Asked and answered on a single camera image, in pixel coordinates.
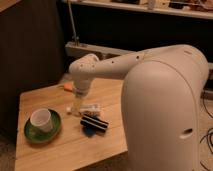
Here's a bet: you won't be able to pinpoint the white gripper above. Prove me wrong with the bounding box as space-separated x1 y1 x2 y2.
71 80 91 116

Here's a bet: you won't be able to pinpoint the white plastic bottle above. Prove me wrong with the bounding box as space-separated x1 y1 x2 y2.
66 104 101 116

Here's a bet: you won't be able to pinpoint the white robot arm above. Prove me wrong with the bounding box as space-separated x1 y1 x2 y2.
69 44 209 171

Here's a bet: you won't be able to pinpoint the black striped box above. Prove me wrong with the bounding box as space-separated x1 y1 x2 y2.
80 115 109 132

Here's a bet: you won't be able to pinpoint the blue flat object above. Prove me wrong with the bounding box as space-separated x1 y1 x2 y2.
82 127 96 137

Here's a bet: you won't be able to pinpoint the white cup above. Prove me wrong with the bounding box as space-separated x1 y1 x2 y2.
30 108 53 133

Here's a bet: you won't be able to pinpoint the wooden low table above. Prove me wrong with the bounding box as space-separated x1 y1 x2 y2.
15 79 127 171

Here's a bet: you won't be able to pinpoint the green plate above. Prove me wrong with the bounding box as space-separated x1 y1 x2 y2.
24 108 61 144

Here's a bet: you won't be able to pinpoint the grey metal shelf rack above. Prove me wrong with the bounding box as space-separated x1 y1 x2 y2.
60 0 213 98

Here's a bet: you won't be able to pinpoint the black floor cables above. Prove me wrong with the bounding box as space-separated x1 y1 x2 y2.
198 96 213 171

